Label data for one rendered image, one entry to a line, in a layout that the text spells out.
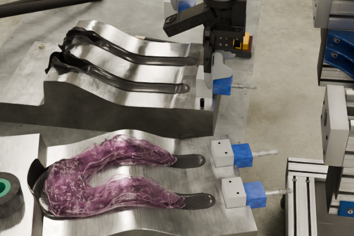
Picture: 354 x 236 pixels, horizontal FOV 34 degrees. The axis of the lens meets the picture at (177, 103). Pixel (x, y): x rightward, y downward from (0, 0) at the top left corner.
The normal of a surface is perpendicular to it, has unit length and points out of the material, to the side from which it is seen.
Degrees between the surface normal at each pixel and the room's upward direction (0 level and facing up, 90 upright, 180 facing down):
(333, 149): 90
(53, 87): 90
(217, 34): 91
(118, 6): 0
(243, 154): 0
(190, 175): 0
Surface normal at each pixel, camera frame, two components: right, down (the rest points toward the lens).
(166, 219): 0.46, -0.73
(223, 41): -0.17, 0.62
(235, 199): 0.13, 0.61
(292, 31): -0.02, -0.79
